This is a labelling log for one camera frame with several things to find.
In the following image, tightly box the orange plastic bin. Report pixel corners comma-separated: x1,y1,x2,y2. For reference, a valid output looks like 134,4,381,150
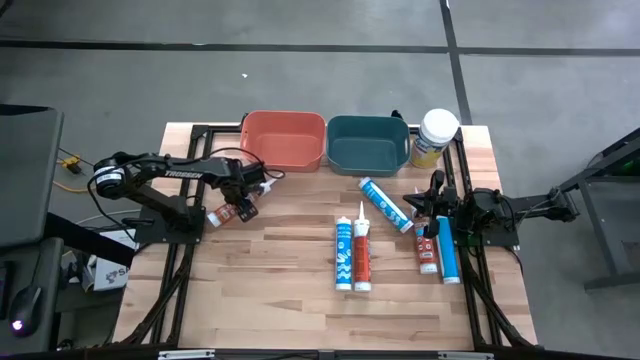
239,109,327,174

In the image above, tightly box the orange sealant tube with nozzle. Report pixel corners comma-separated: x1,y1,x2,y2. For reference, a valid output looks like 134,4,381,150
412,187,440,276
206,178,278,229

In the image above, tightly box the plain blue silicone tube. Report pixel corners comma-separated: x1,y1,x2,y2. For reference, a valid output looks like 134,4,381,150
434,214,462,286

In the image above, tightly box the yellow connector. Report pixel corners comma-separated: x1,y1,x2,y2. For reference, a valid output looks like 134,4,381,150
59,155,84,175

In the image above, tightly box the black side table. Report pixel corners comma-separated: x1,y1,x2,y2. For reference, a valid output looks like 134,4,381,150
0,237,64,354

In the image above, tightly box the teal plastic bin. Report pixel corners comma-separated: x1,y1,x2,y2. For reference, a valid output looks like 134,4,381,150
325,114,412,178

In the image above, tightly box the yellow floor cable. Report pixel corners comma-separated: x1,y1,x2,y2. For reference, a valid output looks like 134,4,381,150
52,178,96,195

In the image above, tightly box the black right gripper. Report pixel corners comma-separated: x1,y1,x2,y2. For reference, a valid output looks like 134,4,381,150
402,169,460,240

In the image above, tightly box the black computer mouse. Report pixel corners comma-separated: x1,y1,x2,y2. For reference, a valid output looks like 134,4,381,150
8,284,44,339

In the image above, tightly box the silver bracket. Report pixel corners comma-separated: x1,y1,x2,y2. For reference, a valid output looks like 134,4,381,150
438,351,494,360
158,349,216,360

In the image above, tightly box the black desk top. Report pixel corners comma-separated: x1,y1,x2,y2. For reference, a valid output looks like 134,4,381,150
0,103,65,250

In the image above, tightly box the black bar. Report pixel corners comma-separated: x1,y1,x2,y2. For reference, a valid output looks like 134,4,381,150
44,212,137,269

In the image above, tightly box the white cardboard box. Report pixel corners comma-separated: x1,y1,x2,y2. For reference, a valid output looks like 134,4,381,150
92,252,135,293

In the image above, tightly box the Lysol wipes canister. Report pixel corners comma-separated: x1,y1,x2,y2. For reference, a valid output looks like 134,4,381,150
409,107,460,170

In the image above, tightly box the blue white patterned silicone tube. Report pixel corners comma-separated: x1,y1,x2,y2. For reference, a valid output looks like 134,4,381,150
357,176,415,235
334,215,353,292

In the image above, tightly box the red sealant tube with nozzle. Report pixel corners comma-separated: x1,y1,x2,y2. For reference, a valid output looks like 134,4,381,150
352,200,373,293

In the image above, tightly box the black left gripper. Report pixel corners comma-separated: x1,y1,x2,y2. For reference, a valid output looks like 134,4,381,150
221,166,260,223

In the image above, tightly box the black metal stand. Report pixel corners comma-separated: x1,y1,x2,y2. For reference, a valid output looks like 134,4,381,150
557,127,640,292

